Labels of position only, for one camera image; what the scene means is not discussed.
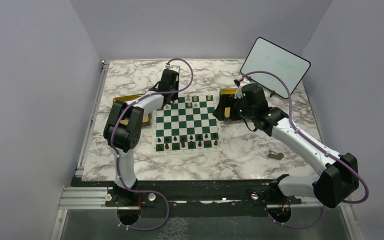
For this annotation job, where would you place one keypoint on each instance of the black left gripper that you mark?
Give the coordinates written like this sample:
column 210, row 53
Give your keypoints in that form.
column 176, row 84

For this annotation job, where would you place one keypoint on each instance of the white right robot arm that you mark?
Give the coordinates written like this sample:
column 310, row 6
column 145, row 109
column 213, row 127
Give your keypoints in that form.
column 336, row 174

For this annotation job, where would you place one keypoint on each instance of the small whiteboard on stand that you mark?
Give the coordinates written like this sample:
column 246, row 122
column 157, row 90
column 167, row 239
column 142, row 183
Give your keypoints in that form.
column 270, row 57

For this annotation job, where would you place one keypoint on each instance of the gold metal tin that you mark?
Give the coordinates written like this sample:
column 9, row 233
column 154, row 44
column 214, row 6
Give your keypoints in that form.
column 146, row 121
column 227, row 100

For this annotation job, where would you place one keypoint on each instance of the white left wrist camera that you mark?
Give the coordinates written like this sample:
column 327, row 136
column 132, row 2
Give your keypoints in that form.
column 175, row 68

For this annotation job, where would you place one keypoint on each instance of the small brass padlock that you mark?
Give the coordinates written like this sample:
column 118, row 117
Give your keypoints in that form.
column 275, row 155

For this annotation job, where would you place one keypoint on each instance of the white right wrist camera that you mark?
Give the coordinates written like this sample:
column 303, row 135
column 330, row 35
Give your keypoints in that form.
column 240, row 83

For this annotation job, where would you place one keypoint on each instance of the right gold metal tin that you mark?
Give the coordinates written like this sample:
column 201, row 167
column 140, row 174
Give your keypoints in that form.
column 227, row 100

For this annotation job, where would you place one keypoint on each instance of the left gold metal tin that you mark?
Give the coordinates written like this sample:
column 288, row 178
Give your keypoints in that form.
column 146, row 121

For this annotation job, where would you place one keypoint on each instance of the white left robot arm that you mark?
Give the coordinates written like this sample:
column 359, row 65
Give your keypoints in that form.
column 125, row 121

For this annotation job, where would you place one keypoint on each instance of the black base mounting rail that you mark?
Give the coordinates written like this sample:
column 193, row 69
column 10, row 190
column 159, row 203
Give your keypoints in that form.
column 197, row 198

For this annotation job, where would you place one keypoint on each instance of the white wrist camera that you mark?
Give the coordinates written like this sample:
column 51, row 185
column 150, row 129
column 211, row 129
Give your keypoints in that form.
column 175, row 68
column 240, row 83

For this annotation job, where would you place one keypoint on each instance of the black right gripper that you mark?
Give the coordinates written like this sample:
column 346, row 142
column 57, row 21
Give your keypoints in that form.
column 217, row 112

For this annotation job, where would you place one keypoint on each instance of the green white chess board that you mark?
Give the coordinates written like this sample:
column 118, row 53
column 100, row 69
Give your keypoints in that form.
column 182, row 121

